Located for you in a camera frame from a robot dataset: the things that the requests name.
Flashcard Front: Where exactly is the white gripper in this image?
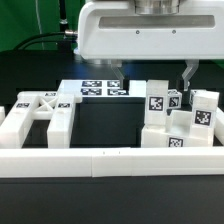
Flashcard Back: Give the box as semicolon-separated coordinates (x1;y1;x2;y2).
78;0;224;91

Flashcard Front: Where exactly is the white chair seat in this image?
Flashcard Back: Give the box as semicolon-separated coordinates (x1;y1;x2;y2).
141;110;214;148

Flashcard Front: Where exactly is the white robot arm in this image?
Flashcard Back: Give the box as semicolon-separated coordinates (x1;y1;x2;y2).
77;0;224;90

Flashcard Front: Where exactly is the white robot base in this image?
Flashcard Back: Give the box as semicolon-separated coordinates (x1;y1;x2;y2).
73;47;122;67

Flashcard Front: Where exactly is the white tagged cube left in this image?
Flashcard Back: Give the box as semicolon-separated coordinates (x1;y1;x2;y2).
168;89;182;109

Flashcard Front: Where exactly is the white left fence stub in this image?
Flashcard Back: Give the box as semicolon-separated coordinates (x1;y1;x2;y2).
0;106;5;125

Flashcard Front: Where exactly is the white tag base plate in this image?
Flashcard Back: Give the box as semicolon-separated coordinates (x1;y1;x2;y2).
57;80;146;98

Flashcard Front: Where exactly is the white right fence wall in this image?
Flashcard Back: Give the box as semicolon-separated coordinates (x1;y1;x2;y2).
214;108;224;146

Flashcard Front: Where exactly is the white fence wall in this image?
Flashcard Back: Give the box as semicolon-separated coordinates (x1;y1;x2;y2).
214;108;224;146
0;147;224;178

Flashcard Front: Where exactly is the black cable bundle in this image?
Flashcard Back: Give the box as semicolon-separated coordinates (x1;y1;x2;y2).
13;29;81;52

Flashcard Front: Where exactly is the white front fence wall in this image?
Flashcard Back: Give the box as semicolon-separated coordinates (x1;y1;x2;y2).
0;147;224;178

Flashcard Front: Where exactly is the white chair back frame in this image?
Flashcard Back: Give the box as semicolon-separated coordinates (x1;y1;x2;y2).
0;91;82;149

